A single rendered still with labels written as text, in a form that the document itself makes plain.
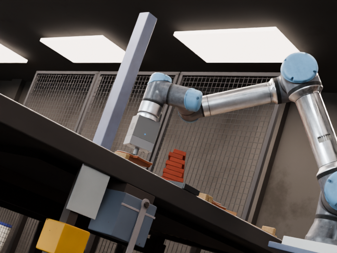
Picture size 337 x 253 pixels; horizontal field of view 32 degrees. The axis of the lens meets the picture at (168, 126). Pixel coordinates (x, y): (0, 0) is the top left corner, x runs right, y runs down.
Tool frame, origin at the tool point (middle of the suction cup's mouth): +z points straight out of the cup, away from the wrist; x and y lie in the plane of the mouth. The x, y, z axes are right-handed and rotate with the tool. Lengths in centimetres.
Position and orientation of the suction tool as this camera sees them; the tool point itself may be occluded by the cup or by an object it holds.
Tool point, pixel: (132, 161)
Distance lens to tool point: 199.7
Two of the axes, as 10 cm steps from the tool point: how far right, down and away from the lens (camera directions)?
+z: -3.1, 9.2, -2.4
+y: -8.6, -3.8, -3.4
